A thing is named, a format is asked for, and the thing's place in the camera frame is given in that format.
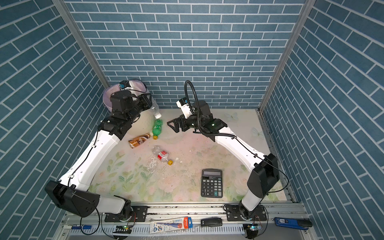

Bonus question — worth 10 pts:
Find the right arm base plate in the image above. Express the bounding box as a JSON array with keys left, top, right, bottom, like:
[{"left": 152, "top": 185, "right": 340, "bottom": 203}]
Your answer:
[{"left": 223, "top": 204, "right": 268, "bottom": 222}]

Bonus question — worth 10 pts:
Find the small circuit board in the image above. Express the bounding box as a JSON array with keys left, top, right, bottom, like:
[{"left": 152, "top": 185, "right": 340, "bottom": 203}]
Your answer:
[
  {"left": 113, "top": 226, "right": 133, "bottom": 235},
  {"left": 245, "top": 224, "right": 262, "bottom": 232}
]

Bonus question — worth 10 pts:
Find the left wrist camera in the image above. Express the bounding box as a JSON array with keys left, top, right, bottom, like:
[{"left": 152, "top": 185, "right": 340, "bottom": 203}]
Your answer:
[{"left": 119, "top": 80, "right": 135, "bottom": 91}]

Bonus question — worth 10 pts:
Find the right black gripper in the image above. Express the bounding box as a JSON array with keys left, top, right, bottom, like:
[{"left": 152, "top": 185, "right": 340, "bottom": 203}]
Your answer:
[{"left": 167, "top": 112, "right": 205, "bottom": 133}]

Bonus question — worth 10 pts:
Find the white plastic trash bin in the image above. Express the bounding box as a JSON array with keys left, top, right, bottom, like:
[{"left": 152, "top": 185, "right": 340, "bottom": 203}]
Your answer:
[{"left": 130, "top": 109, "right": 155, "bottom": 137}]

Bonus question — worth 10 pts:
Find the aluminium rail frame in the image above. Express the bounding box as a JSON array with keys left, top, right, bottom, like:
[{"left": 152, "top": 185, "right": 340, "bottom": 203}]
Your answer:
[{"left": 53, "top": 202, "right": 317, "bottom": 240}]

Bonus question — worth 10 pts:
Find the left small circuit board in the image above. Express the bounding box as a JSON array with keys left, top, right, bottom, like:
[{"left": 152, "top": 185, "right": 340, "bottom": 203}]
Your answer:
[{"left": 113, "top": 226, "right": 133, "bottom": 235}]

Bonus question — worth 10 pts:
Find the brown coffee bottle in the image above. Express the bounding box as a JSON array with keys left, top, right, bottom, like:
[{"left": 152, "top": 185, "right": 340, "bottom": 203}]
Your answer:
[{"left": 129, "top": 132, "right": 153, "bottom": 148}]

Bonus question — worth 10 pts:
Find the black desk calculator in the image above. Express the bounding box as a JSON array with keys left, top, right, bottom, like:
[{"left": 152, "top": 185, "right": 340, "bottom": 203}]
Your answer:
[{"left": 201, "top": 169, "right": 223, "bottom": 199}]

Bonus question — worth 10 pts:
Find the red-label bottle yellow cap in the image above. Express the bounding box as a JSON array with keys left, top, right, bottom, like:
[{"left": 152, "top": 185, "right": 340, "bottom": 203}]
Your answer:
[{"left": 152, "top": 146, "right": 173, "bottom": 166}]

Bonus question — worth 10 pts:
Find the blue black utility tool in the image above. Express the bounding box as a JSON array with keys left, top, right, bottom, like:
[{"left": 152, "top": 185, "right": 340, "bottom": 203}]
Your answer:
[{"left": 274, "top": 218, "right": 313, "bottom": 231}]

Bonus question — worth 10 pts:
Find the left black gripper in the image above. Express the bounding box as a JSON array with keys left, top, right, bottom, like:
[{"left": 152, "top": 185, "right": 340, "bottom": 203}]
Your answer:
[{"left": 124, "top": 91, "right": 152, "bottom": 125}]

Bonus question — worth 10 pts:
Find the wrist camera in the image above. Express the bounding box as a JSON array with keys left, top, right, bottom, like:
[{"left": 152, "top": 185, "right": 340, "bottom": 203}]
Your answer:
[
  {"left": 177, "top": 97, "right": 193, "bottom": 119},
  {"left": 119, "top": 80, "right": 135, "bottom": 91}
]

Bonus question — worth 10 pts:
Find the clear bottle white cap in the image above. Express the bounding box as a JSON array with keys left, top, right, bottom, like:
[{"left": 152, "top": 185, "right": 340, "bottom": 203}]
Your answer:
[{"left": 151, "top": 98, "right": 162, "bottom": 120}]

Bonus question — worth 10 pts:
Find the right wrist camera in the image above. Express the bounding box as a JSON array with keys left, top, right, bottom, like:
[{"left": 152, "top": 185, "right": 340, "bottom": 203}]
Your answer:
[{"left": 177, "top": 97, "right": 193, "bottom": 119}]

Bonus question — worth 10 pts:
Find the green plastic bottle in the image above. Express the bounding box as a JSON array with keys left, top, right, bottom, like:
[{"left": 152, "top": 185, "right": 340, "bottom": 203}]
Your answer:
[{"left": 152, "top": 119, "right": 163, "bottom": 140}]

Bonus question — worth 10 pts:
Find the blue marker pen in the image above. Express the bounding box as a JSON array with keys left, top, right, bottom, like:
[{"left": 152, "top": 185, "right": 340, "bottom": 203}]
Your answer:
[{"left": 71, "top": 225, "right": 92, "bottom": 231}]

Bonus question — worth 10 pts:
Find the right small circuit board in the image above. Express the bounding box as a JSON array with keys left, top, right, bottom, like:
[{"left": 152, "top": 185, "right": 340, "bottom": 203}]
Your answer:
[{"left": 245, "top": 224, "right": 262, "bottom": 232}]

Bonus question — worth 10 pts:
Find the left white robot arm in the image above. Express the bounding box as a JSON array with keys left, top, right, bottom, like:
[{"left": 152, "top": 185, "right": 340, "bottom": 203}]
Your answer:
[{"left": 45, "top": 90, "right": 153, "bottom": 221}]

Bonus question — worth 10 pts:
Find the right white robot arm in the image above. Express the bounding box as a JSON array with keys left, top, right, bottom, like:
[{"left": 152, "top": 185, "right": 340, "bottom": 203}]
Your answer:
[{"left": 167, "top": 97, "right": 280, "bottom": 220}]

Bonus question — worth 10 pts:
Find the pink bin liner bag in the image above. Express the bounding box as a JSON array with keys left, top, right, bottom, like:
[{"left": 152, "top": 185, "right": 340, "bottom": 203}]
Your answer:
[{"left": 103, "top": 79, "right": 149, "bottom": 112}]

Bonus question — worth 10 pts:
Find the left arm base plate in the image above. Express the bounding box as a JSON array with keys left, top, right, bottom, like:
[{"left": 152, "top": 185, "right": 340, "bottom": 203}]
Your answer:
[{"left": 105, "top": 206, "right": 149, "bottom": 223}]

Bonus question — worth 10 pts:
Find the red white toothpaste box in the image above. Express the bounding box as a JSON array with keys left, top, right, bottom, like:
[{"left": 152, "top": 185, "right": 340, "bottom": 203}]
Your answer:
[{"left": 150, "top": 217, "right": 194, "bottom": 234}]

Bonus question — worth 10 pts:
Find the black car key fob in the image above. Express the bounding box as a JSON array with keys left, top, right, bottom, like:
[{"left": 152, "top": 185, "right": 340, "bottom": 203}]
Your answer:
[{"left": 201, "top": 218, "right": 223, "bottom": 227}]

